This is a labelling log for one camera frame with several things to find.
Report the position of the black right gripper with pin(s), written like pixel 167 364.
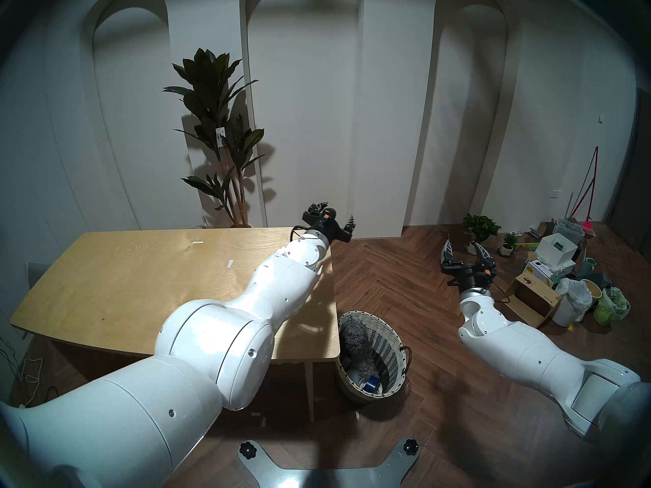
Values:
pixel 473 278

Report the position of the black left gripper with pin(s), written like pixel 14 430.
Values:
pixel 330 226

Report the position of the grey fluffy duster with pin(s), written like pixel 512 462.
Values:
pixel 356 339

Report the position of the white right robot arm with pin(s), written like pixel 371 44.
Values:
pixel 534 355

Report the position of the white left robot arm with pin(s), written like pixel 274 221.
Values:
pixel 213 349

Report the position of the woven wicker basket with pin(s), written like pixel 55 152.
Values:
pixel 394 349

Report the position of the bushy small potted plant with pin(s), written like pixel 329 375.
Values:
pixel 483 225

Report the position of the tiny potted plant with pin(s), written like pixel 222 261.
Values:
pixel 508 242

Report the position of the white box with yellow label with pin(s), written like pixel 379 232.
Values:
pixel 539 272

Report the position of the open brown cardboard box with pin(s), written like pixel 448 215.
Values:
pixel 534 299

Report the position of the open white box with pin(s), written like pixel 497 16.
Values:
pixel 553 250

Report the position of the clear plastic storage box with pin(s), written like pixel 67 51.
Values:
pixel 568 230

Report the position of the white plastic bag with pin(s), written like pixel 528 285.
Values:
pixel 572 299

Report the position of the teal watering can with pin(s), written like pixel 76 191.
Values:
pixel 590 266

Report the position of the beige bucket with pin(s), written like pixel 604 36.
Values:
pixel 593 288

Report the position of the tall potted leafy plant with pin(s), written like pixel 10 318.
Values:
pixel 211 90

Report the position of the wooden table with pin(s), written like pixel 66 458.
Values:
pixel 101 288

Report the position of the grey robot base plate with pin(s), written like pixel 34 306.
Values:
pixel 325 474

